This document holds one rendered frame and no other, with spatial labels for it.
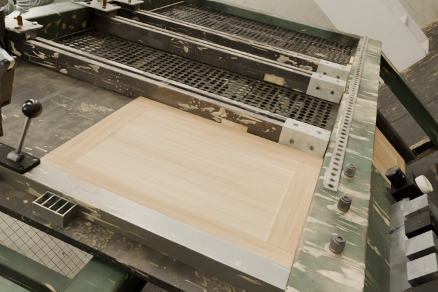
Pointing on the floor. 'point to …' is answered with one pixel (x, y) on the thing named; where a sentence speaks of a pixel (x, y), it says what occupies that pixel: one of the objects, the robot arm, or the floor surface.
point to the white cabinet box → (364, 8)
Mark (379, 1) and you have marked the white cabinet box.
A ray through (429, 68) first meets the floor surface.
